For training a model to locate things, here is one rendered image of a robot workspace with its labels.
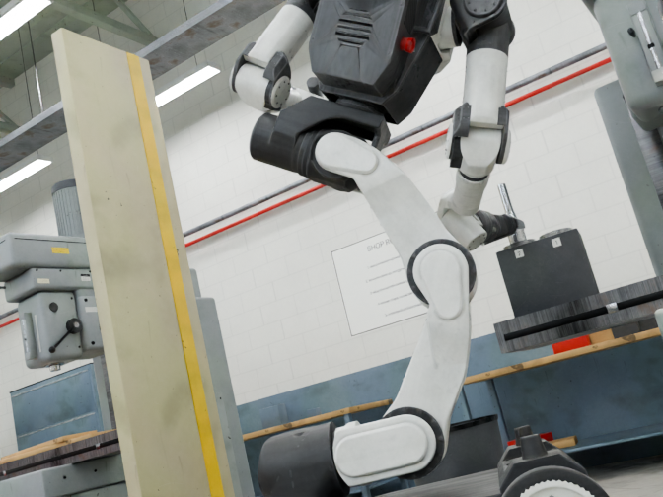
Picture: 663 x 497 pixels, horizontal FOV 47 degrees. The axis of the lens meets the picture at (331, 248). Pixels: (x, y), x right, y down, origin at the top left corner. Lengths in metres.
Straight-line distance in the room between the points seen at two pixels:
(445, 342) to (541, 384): 4.98
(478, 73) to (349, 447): 0.81
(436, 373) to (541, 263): 0.61
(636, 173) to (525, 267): 0.56
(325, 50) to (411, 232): 0.43
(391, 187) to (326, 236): 5.81
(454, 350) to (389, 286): 5.49
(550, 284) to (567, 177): 4.49
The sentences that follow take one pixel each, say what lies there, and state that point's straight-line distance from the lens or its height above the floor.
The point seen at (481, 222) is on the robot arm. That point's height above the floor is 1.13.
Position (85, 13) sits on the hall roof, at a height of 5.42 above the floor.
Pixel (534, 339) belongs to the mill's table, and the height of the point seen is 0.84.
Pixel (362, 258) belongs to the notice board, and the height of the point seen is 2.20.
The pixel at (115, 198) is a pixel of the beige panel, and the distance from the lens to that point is 2.74.
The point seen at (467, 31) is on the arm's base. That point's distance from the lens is 1.69.
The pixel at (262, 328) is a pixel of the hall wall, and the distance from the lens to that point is 7.83.
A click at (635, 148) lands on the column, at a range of 2.49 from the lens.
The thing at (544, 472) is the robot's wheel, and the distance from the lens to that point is 1.35.
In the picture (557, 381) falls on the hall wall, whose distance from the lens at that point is 6.48.
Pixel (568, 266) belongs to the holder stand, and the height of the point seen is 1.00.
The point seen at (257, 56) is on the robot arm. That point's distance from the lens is 1.80.
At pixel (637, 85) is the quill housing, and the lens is 2.04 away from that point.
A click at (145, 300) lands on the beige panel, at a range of 2.67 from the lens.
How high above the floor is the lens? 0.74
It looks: 13 degrees up
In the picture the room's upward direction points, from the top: 14 degrees counter-clockwise
